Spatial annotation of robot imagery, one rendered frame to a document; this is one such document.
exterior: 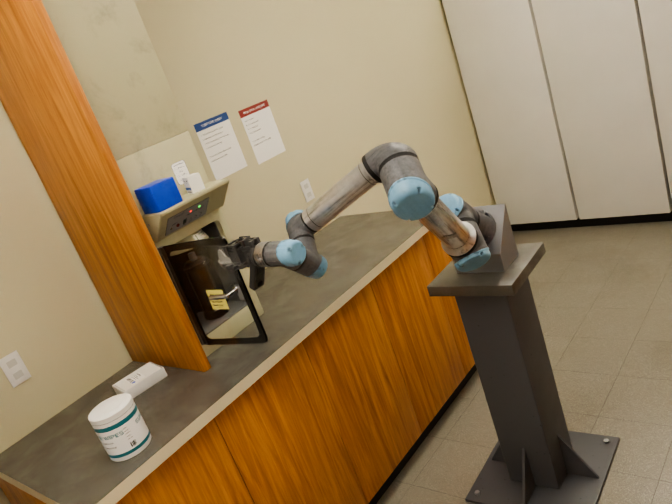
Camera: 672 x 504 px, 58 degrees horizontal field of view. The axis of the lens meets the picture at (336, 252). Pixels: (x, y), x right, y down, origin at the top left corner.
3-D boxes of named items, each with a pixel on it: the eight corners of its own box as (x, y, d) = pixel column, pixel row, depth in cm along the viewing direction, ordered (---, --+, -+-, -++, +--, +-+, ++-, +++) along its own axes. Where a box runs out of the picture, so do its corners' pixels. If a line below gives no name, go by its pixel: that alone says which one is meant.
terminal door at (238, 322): (206, 344, 224) (161, 246, 211) (269, 342, 207) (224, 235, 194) (204, 345, 223) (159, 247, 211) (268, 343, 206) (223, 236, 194)
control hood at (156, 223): (153, 242, 211) (140, 216, 208) (220, 205, 233) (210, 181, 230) (171, 241, 203) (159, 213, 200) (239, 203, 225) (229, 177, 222)
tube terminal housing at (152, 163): (168, 352, 242) (80, 170, 218) (226, 311, 264) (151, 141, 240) (206, 357, 225) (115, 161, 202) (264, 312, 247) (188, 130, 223)
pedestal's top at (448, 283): (546, 252, 221) (543, 242, 220) (514, 295, 198) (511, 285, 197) (466, 256, 241) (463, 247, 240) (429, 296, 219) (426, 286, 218)
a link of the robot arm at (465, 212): (471, 198, 208) (451, 182, 199) (485, 229, 201) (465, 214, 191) (442, 217, 213) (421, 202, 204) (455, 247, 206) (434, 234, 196)
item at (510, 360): (620, 440, 249) (574, 241, 221) (588, 530, 215) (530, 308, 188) (508, 425, 280) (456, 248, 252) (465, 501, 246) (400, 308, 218)
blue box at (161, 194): (144, 214, 208) (133, 190, 205) (167, 203, 215) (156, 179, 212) (160, 212, 201) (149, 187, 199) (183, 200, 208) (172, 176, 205)
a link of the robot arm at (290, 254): (306, 270, 174) (285, 261, 168) (280, 271, 181) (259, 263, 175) (311, 244, 176) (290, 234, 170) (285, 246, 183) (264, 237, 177)
